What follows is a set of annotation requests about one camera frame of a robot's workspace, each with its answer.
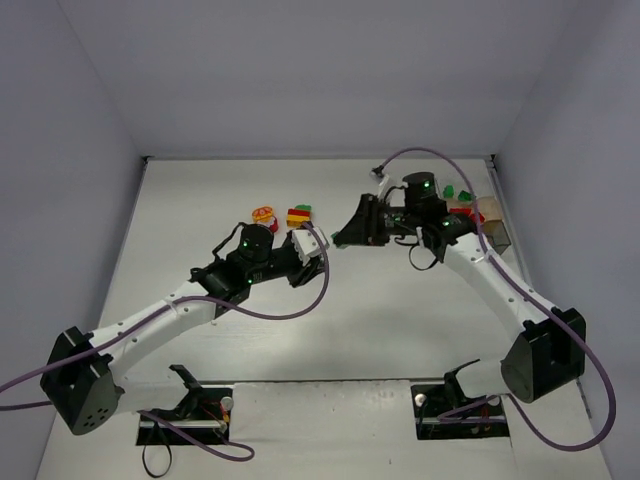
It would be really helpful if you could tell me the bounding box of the yellow round printed lego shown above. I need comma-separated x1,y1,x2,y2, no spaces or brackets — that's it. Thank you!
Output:
252,206,273,222

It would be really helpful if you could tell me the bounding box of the green sloped lego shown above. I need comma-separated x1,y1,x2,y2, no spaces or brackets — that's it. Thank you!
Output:
443,185,455,199

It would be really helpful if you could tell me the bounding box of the red stepped lego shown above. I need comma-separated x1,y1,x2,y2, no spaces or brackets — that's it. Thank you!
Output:
449,207,474,220

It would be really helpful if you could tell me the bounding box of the green square lego brick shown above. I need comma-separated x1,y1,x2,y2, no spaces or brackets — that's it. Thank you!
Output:
334,237,350,249

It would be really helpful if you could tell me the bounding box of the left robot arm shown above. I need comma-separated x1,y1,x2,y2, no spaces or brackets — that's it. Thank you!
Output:
40,223,329,436

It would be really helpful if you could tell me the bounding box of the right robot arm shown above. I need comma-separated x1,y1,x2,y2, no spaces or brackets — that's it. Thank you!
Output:
332,172,586,407

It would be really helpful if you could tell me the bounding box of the red yellow lego stack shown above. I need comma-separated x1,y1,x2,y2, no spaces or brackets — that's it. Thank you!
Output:
286,208,311,229

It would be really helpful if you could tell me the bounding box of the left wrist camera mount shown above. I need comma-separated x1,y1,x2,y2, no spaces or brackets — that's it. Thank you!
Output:
291,227,329,266

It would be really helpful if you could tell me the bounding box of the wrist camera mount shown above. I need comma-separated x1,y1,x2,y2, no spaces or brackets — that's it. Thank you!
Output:
370,165,393,200
291,227,329,266

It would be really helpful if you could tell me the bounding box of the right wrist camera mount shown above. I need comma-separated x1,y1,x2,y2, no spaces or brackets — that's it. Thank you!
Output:
370,165,393,200

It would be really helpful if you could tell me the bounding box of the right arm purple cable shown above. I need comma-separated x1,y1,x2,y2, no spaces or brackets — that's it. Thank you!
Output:
372,147,619,454

